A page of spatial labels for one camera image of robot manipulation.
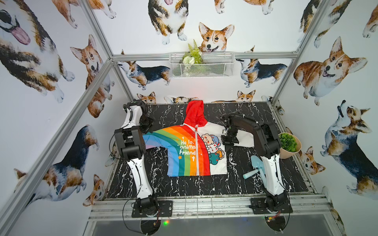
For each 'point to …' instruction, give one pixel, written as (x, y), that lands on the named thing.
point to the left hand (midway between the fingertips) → (155, 126)
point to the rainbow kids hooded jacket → (195, 146)
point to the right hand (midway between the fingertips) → (224, 149)
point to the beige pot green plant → (290, 145)
